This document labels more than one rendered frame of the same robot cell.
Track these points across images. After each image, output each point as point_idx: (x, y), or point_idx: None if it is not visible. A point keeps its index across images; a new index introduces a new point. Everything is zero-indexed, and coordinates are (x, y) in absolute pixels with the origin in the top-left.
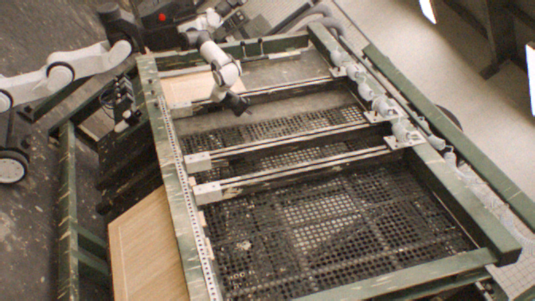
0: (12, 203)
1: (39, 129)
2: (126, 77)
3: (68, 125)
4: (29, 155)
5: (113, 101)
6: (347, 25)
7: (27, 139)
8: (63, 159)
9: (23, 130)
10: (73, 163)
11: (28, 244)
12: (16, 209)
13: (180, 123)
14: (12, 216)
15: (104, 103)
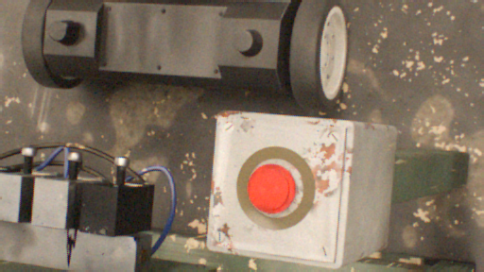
0: (40, 101)
1: (436, 215)
2: (82, 203)
3: (377, 265)
4: (48, 58)
5: (162, 261)
6: None
7: (60, 24)
8: (197, 235)
9: (160, 42)
10: (162, 257)
11: None
12: (26, 112)
13: None
14: (0, 101)
15: (43, 161)
